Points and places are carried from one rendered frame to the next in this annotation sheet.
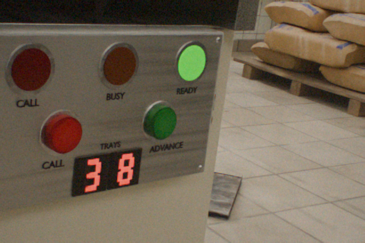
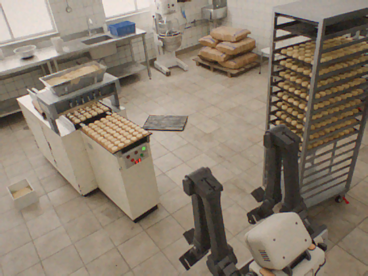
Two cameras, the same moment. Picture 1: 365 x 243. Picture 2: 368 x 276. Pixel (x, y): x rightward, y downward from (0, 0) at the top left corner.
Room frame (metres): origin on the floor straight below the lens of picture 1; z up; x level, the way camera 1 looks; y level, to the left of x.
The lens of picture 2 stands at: (-1.65, -0.58, 2.37)
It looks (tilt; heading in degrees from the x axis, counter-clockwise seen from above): 34 degrees down; 6
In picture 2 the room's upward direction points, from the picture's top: 7 degrees counter-clockwise
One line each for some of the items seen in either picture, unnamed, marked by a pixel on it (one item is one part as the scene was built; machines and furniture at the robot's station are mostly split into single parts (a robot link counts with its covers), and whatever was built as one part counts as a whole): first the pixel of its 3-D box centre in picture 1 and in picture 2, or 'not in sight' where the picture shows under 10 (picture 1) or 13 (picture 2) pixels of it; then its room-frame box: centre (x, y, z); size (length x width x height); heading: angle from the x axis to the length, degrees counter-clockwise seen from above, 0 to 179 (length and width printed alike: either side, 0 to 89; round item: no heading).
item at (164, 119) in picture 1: (159, 121); not in sight; (0.58, 0.02, 0.76); 0.03 x 0.02 x 0.03; 133
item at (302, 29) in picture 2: not in sight; (330, 24); (0.78, -1.48, 1.68); 0.60 x 0.40 x 0.02; 118
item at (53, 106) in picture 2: not in sight; (82, 102); (1.19, 0.67, 1.01); 0.72 x 0.33 x 0.34; 133
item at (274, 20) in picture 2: not in sight; (268, 111); (0.83, -1.09, 0.97); 0.03 x 0.03 x 1.70; 28
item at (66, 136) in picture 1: (61, 133); not in sight; (0.51, 0.09, 0.76); 0.03 x 0.02 x 0.03; 133
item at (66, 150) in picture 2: not in sight; (77, 135); (1.54, 0.99, 0.42); 1.28 x 0.72 x 0.84; 43
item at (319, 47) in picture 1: (321, 44); (218, 52); (4.40, -0.82, 0.32); 0.72 x 0.42 x 0.17; 42
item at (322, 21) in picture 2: not in sight; (306, 135); (0.43, -1.30, 0.97); 0.03 x 0.03 x 1.70; 28
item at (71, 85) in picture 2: not in sight; (75, 79); (1.19, 0.67, 1.25); 0.56 x 0.29 x 0.14; 133
